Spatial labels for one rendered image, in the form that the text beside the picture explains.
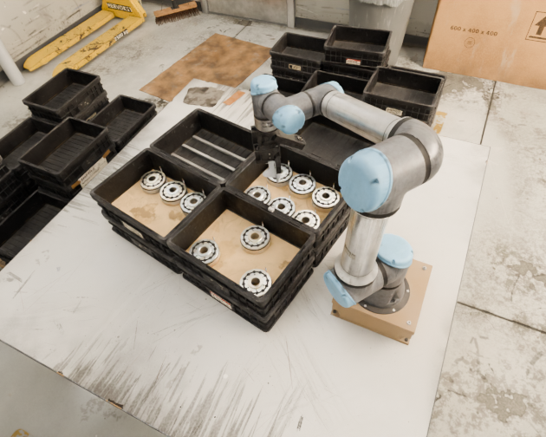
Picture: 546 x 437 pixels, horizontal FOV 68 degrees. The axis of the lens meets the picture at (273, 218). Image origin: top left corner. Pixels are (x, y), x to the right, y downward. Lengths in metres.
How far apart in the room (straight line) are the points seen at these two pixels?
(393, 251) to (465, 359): 1.16
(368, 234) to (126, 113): 2.27
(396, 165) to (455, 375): 1.54
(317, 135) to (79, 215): 1.07
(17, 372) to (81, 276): 0.93
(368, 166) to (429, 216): 0.96
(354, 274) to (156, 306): 0.75
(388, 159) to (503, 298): 1.76
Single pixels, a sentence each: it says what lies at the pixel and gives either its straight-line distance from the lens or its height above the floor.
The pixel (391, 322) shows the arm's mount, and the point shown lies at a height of 0.80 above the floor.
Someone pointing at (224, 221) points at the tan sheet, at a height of 0.83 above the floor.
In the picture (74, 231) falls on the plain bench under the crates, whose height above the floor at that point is 0.70.
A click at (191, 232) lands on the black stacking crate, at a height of 0.88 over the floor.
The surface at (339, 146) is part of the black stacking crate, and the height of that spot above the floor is 0.83.
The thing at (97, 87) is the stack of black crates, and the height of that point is 0.54.
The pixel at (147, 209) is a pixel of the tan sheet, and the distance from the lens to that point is 1.62.
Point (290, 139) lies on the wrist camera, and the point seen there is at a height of 1.15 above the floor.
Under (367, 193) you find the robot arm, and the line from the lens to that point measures 0.80.
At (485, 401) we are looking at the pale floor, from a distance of 2.21.
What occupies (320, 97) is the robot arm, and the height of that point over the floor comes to 1.33.
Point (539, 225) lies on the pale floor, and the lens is 2.87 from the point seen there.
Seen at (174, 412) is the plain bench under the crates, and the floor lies 0.70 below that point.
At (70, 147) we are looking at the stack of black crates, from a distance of 2.64.
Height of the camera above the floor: 1.99
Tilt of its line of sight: 51 degrees down
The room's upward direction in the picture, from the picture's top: 6 degrees counter-clockwise
